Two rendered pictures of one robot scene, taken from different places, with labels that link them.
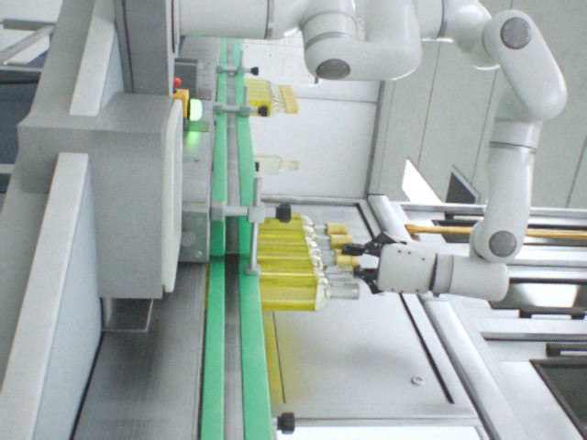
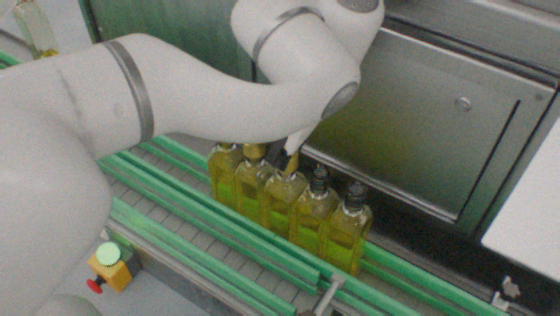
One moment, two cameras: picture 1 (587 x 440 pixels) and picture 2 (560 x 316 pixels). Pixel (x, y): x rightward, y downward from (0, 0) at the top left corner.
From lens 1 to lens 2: 1.12 m
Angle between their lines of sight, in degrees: 63
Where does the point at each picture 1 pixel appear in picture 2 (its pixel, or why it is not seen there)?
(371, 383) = (451, 148)
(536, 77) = (38, 280)
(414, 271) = not seen: hidden behind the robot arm
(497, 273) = (353, 38)
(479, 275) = not seen: hidden behind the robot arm
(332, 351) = (390, 148)
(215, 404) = not seen: outside the picture
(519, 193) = (259, 120)
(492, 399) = (529, 40)
